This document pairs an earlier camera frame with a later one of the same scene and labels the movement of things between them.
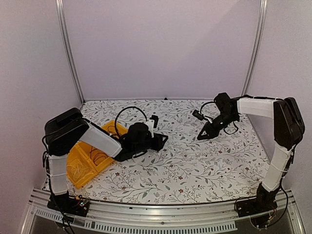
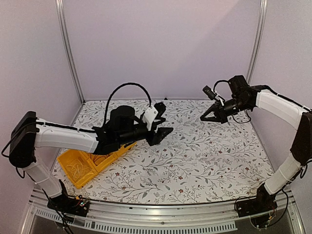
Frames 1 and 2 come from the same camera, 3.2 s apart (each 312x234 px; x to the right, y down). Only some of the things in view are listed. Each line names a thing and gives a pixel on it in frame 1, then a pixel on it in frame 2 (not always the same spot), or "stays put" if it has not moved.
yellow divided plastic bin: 84,162 stays put
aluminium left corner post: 59,7 stays put
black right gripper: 212,132 -> 222,118
